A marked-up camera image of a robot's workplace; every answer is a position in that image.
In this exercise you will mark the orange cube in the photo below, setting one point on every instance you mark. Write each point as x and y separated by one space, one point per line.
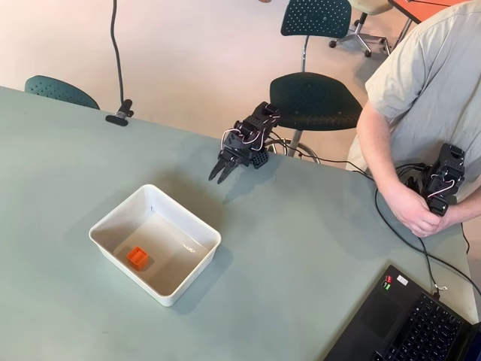
137 258

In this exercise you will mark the person in beige t-shirt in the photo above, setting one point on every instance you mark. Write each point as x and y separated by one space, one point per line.
432 75

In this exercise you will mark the white plastic bin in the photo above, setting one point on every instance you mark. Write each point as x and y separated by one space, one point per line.
169 225

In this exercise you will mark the person's right forearm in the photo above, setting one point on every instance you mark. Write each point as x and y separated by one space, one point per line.
376 150

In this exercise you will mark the black laptop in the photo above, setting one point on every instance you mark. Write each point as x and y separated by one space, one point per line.
413 331

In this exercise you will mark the black leader arm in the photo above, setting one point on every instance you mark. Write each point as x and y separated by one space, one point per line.
447 173

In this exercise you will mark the dark green perforated chair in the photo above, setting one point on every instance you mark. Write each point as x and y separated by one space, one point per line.
312 101
56 90

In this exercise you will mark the person's left hand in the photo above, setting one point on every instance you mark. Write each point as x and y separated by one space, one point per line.
443 222

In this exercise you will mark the white office chair base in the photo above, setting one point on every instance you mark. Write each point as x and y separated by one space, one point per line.
372 5

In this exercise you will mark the person's left forearm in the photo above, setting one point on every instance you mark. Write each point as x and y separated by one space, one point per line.
467 210

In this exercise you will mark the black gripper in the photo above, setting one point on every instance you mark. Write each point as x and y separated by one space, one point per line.
228 161

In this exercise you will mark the orange top table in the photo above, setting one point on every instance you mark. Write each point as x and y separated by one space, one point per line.
424 9

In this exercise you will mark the person's right hand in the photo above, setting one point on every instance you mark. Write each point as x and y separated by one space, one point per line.
411 210

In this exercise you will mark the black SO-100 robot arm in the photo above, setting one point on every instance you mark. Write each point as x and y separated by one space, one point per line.
255 128

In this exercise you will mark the black gooseneck clamp mount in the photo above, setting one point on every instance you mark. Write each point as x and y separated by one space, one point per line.
119 113

